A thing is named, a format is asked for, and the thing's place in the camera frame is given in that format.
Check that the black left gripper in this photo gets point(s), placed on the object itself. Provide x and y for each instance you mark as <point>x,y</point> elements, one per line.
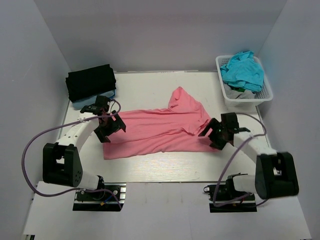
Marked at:
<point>102,134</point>

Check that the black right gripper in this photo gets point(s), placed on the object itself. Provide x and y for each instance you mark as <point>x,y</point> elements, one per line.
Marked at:
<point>217,144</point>

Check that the pink t-shirt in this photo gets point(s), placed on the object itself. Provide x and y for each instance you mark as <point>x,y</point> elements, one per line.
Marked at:
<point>172,129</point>

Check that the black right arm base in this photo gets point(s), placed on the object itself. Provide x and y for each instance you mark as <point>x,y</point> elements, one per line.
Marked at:
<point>233,201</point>

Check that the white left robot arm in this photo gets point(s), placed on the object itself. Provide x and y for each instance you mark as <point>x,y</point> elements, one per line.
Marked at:
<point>61,164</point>

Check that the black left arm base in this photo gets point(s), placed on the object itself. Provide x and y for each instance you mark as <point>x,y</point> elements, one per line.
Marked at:
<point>111,200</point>

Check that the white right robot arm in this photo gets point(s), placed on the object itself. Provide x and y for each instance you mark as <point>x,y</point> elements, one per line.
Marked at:
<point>275,173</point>

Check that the folded light blue t-shirt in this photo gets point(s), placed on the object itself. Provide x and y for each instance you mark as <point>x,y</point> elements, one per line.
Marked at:
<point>79,104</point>

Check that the grey crumpled t-shirt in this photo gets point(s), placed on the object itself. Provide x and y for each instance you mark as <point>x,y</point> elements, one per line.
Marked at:
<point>238,93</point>

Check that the folded black t-shirt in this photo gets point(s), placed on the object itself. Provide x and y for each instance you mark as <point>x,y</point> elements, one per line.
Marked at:
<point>89,82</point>

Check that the white plastic laundry basket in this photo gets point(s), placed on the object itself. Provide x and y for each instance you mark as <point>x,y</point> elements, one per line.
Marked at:
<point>243,100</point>

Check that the turquoise crumpled t-shirt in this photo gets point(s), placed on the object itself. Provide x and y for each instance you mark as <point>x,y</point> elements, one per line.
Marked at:
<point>243,72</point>

